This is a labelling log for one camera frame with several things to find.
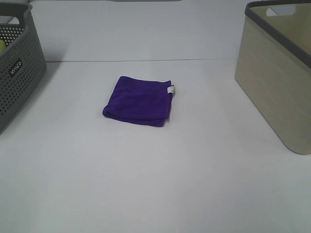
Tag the beige plastic basket grey rim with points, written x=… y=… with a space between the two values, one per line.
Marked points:
x=274 y=67

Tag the yellow-green cloth in basket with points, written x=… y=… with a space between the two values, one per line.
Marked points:
x=2 y=45

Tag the purple towel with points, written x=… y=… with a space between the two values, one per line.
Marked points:
x=140 y=102

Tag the grey perforated plastic basket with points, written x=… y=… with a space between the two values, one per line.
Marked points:
x=22 y=62

